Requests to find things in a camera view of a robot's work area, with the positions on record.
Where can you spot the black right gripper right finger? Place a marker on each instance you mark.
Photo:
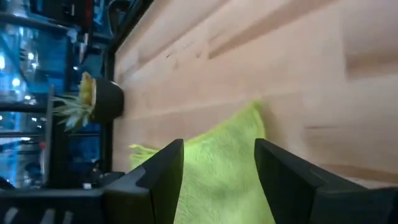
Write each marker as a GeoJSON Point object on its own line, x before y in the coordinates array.
{"type": "Point", "coordinates": [295, 196]}

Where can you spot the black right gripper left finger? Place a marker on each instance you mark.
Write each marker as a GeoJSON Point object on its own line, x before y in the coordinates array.
{"type": "Point", "coordinates": [140, 202]}

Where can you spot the lime green microfiber towel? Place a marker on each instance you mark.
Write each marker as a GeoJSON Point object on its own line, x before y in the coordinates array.
{"type": "Point", "coordinates": [217, 174]}

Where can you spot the succulent in dark pot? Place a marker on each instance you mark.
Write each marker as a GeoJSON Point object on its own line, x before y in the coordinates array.
{"type": "Point", "coordinates": [105, 99]}

